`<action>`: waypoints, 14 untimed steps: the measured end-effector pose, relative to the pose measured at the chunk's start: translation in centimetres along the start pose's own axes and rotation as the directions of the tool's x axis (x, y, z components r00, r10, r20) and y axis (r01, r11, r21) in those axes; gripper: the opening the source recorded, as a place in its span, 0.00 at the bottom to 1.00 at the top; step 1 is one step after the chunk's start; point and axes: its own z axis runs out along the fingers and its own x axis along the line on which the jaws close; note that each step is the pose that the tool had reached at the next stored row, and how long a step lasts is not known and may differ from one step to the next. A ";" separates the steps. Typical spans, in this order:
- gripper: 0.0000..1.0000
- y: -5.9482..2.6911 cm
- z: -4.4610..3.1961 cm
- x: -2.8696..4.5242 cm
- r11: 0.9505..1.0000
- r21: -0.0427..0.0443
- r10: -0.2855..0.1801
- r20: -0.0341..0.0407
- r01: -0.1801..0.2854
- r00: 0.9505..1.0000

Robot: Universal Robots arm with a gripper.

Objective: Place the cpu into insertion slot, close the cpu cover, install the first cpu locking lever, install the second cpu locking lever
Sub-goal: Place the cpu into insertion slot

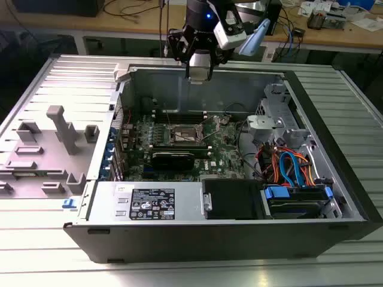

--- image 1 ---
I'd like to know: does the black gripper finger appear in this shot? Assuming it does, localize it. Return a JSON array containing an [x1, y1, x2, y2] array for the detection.
[[166, 27, 193, 80], [206, 44, 230, 81]]

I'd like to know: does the silver green CPU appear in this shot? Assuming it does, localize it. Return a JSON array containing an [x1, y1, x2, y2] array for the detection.
[[189, 66, 210, 86]]

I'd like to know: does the thin metal locking lever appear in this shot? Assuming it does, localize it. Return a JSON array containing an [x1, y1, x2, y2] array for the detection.
[[199, 115, 218, 143], [163, 102, 174, 134]]

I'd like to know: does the CPU socket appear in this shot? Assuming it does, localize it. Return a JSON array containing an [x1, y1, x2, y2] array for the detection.
[[169, 122, 207, 146]]

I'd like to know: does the long wooden desk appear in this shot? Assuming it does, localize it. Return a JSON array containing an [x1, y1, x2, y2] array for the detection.
[[0, 0, 383, 56]]

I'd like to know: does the silver drive cage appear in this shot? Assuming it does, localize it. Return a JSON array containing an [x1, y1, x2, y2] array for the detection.
[[256, 82, 300, 120]]

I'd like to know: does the small black tower box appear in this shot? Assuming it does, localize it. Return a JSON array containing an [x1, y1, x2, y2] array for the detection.
[[268, 0, 284, 36]]

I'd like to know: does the green motherboard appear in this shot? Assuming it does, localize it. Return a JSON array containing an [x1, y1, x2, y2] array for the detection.
[[119, 112, 249, 183]]

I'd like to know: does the printed paper card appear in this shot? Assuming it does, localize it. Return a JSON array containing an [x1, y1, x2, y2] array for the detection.
[[299, 1, 318, 16]]

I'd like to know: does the copper coil device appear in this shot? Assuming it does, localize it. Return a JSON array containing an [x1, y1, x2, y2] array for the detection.
[[308, 8, 327, 30]]

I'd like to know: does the black graphics card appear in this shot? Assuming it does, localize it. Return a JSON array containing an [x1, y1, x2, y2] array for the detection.
[[149, 151, 196, 172]]

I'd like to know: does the black equipment case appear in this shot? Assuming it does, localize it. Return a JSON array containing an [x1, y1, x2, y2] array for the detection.
[[11, 0, 105, 18]]

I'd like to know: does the grey metal device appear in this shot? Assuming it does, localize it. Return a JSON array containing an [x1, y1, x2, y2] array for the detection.
[[324, 10, 354, 30]]

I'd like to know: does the hard disk in blue carrier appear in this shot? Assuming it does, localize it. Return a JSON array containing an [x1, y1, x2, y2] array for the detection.
[[263, 184, 335, 221]]

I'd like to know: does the white paper sheet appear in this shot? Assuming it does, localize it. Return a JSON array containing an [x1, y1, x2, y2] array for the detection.
[[349, 17, 383, 33]]

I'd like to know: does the silver power supply unit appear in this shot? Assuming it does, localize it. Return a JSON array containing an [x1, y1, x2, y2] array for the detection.
[[78, 181, 207, 222]]

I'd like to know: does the grey parts rack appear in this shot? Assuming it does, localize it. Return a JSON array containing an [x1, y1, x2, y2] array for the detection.
[[0, 104, 101, 200]]

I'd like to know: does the black PC case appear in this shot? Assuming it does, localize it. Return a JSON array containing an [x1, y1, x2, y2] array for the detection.
[[62, 61, 383, 264]]

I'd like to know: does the thin hanging plug cable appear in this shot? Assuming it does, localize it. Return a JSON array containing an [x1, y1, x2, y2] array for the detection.
[[158, 0, 169, 58]]

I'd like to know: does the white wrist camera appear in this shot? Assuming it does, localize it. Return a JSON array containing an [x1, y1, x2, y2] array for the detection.
[[212, 10, 248, 51]]

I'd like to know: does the black looped fan cable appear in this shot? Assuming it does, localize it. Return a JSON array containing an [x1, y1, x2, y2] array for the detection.
[[219, 102, 251, 126]]

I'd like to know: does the black labelled cable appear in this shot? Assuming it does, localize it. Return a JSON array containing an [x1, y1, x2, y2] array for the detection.
[[140, 95, 159, 115]]

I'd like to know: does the blue desk cable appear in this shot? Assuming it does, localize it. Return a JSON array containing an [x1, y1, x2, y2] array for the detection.
[[284, 23, 297, 62]]

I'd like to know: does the silver metal bracket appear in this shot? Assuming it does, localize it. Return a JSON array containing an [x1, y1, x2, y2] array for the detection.
[[247, 115, 284, 137]]

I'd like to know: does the black wire bundle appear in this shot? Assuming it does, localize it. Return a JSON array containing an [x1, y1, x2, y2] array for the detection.
[[236, 121, 266, 182]]

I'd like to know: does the blue disk wire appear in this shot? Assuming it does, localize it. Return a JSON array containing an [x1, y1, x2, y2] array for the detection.
[[278, 151, 306, 189]]

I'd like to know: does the orange wire bundle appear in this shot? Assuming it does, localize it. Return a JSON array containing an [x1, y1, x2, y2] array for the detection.
[[257, 143, 317, 188]]

